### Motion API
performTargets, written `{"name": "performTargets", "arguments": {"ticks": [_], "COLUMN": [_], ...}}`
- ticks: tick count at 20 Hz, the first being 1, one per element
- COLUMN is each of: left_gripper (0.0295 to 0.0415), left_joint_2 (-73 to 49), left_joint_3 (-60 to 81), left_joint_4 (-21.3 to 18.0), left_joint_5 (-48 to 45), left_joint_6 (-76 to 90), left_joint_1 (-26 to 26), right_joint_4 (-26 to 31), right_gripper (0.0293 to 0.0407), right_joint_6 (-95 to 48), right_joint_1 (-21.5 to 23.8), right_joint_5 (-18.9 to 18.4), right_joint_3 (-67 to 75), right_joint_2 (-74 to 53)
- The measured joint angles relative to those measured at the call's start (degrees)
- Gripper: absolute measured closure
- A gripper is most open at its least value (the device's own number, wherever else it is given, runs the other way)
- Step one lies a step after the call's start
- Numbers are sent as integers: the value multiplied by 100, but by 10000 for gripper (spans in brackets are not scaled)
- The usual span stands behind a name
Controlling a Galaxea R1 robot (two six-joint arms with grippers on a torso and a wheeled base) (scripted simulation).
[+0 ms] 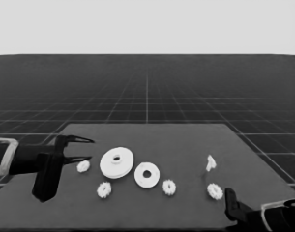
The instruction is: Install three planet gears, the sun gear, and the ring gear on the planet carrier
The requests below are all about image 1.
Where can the white round carrier with pins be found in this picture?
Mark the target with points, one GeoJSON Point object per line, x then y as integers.
{"type": "Point", "coordinates": [155, 176]}

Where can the small white T-shaped piece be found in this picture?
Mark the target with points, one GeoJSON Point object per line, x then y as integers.
{"type": "Point", "coordinates": [210, 162]}

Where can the small white toothed gear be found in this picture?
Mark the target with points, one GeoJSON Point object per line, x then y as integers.
{"type": "Point", "coordinates": [166, 188]}
{"type": "Point", "coordinates": [80, 167]}
{"type": "Point", "coordinates": [211, 192]}
{"type": "Point", "coordinates": [100, 190]}

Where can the large thick white disc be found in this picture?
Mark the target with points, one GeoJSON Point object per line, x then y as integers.
{"type": "Point", "coordinates": [108, 167]}

